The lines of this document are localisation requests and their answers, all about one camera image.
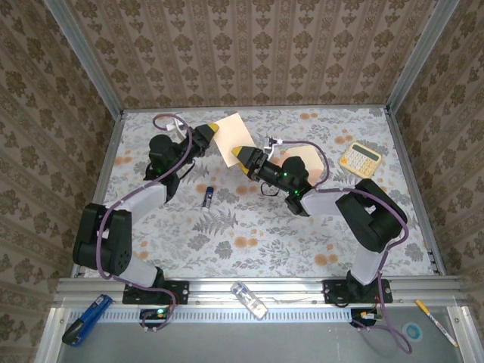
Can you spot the cream paper letter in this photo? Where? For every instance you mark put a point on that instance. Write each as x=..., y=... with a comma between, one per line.
x=234, y=136

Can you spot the blue glue stick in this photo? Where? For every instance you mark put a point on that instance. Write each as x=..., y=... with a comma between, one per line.
x=207, y=198

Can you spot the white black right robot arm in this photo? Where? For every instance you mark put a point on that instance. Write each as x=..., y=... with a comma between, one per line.
x=374, y=219

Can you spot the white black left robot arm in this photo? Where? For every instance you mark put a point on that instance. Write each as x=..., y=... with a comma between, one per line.
x=113, y=246

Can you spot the yellow calculator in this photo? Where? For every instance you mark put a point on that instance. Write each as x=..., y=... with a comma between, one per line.
x=360, y=159

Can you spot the floral white tablecloth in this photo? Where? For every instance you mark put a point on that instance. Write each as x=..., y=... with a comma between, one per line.
x=264, y=257

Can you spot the wide aluminium extrusion beam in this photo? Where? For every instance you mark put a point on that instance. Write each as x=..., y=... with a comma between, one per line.
x=211, y=289

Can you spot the grey metal shelf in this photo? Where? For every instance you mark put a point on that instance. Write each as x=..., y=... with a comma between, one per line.
x=264, y=344

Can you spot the blue black hand tool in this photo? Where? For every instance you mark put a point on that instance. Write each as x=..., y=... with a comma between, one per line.
x=89, y=319

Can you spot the white yellow marker pen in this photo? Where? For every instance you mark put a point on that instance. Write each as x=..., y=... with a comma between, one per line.
x=436, y=323

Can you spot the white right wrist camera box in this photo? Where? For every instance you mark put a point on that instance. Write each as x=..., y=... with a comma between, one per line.
x=273, y=143

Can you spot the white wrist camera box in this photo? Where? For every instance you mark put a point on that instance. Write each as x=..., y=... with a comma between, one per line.
x=273, y=143
x=174, y=126

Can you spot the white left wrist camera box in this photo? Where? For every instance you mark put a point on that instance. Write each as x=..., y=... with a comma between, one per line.
x=174, y=126

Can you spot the aluminium table side rail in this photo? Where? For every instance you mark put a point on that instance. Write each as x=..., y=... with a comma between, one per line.
x=107, y=159
x=397, y=132

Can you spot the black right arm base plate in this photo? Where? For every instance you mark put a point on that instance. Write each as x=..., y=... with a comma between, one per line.
x=329, y=291

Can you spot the aluminium frame post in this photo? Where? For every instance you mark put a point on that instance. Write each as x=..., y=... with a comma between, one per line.
x=421, y=56
x=85, y=56

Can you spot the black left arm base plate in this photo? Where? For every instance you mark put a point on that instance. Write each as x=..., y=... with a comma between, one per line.
x=181, y=293

